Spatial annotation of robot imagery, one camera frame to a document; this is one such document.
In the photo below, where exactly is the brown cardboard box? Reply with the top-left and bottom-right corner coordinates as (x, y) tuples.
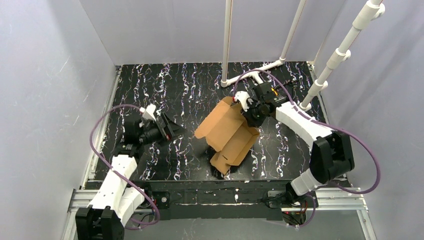
(194, 96), (260, 175)

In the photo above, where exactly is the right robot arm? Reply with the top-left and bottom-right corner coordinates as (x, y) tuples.
(233, 82), (355, 208)

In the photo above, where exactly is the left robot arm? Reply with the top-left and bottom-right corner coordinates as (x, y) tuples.
(75, 112), (186, 240)

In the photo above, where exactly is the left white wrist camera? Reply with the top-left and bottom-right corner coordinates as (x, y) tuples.
(138, 104), (157, 127)

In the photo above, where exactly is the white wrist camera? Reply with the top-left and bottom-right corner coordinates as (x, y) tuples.
(233, 91), (252, 112)
(138, 104), (157, 127)

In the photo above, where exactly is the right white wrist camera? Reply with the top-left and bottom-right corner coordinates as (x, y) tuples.
(233, 91), (252, 112)

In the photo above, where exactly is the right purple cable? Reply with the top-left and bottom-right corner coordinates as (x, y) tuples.
(232, 68), (382, 229)

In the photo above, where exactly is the purple cable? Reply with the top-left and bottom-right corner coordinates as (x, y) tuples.
(232, 68), (382, 229)
(89, 103), (162, 231)

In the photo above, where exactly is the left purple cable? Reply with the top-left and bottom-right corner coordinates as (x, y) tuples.
(89, 103), (162, 231)

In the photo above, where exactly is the aluminium rail frame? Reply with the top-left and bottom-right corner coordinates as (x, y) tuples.
(61, 64), (379, 240)

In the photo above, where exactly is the white PVC pipe frame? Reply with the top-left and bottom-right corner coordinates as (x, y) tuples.
(220, 0), (387, 112)

